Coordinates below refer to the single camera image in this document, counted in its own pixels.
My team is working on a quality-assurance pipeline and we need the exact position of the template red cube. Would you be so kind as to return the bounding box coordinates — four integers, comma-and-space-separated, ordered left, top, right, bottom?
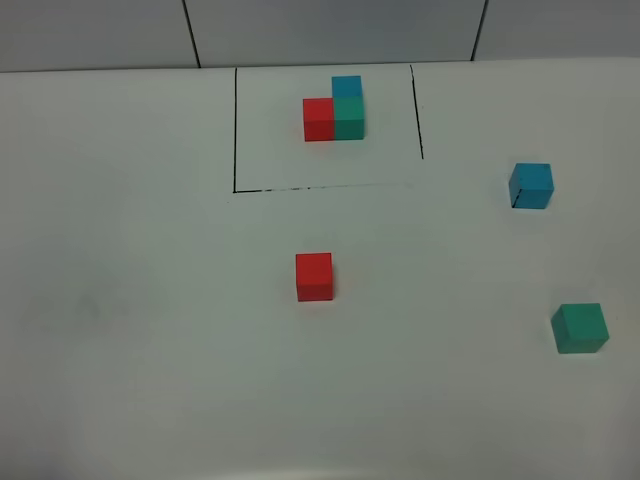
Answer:
303, 98, 335, 142

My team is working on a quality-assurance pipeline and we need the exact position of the template green cube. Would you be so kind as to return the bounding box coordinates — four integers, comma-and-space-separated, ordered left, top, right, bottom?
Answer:
333, 96, 365, 140

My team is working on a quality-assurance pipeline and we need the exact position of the template blue cube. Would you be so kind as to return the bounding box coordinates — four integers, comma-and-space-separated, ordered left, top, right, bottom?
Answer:
331, 75, 363, 98

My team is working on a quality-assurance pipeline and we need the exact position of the loose green cube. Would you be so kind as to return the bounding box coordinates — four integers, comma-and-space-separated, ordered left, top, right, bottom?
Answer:
551, 303, 610, 354

